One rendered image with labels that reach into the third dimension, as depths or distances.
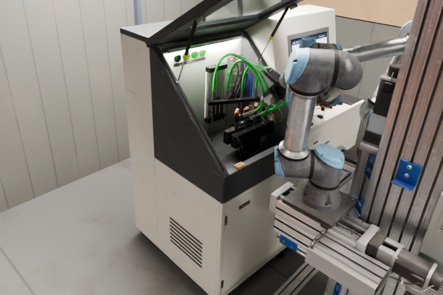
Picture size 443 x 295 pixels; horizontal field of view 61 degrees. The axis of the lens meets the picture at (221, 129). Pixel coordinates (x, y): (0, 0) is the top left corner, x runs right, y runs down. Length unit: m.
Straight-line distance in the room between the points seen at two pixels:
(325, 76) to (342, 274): 0.71
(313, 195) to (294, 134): 0.30
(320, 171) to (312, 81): 0.40
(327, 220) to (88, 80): 2.34
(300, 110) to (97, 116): 2.40
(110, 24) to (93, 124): 0.86
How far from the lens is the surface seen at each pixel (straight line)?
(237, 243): 2.22
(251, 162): 1.94
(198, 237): 2.22
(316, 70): 1.19
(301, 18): 2.53
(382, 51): 1.77
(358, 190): 1.74
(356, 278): 1.47
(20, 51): 3.01
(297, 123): 1.32
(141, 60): 2.10
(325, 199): 1.55
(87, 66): 3.25
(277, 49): 2.34
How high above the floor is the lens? 1.98
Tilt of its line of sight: 27 degrees down
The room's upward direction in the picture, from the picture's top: 3 degrees clockwise
